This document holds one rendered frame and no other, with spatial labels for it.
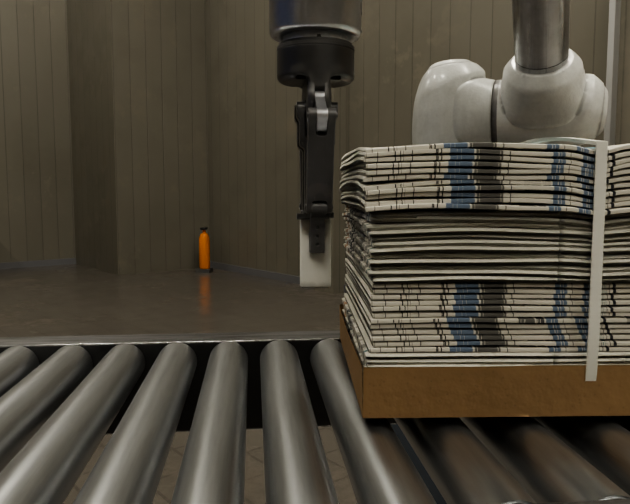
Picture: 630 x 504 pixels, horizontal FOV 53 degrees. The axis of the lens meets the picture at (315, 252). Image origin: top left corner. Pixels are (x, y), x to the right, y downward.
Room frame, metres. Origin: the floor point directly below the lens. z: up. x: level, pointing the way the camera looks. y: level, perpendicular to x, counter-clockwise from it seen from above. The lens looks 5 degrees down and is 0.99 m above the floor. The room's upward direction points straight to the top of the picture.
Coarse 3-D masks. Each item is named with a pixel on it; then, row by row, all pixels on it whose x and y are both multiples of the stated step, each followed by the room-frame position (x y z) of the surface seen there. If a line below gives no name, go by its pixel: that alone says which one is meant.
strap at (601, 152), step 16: (592, 224) 0.51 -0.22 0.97; (592, 240) 0.51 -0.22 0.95; (592, 256) 0.51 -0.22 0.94; (592, 272) 0.51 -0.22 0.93; (592, 288) 0.51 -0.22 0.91; (592, 304) 0.51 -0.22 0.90; (592, 320) 0.51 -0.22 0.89; (592, 336) 0.51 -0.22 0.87; (592, 352) 0.51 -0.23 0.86; (592, 368) 0.51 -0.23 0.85
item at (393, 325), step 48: (432, 144) 0.51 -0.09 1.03; (480, 144) 0.51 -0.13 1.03; (528, 144) 0.51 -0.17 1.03; (384, 192) 0.50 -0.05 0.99; (432, 192) 0.51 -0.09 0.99; (480, 192) 0.51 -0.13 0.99; (384, 240) 0.51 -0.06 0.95; (432, 240) 0.51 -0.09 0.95; (480, 240) 0.51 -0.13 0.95; (528, 240) 0.51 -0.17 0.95; (384, 288) 0.51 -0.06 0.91; (432, 288) 0.51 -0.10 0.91; (480, 288) 0.51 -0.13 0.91; (528, 288) 0.52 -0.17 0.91; (384, 336) 0.51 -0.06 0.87; (432, 336) 0.51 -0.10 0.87; (480, 336) 0.51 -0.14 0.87; (528, 336) 0.51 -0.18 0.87
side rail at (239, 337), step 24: (48, 336) 0.83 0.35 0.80; (72, 336) 0.83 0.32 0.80; (96, 336) 0.83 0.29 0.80; (120, 336) 0.83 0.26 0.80; (144, 336) 0.83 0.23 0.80; (168, 336) 0.83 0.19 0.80; (192, 336) 0.83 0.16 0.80; (216, 336) 0.83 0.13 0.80; (240, 336) 0.83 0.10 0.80; (264, 336) 0.83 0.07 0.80; (288, 336) 0.83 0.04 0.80; (312, 336) 0.83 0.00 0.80; (336, 336) 0.83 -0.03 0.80; (96, 360) 0.79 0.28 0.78; (192, 384) 0.80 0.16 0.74; (312, 384) 0.82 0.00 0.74; (192, 408) 0.80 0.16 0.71
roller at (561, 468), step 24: (480, 432) 0.56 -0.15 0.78; (504, 432) 0.52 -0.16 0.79; (528, 432) 0.50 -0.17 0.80; (504, 456) 0.50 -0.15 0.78; (528, 456) 0.47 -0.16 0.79; (552, 456) 0.45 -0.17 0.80; (576, 456) 0.45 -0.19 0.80; (528, 480) 0.46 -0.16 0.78; (552, 480) 0.43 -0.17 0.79; (576, 480) 0.41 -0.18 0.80; (600, 480) 0.41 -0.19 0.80
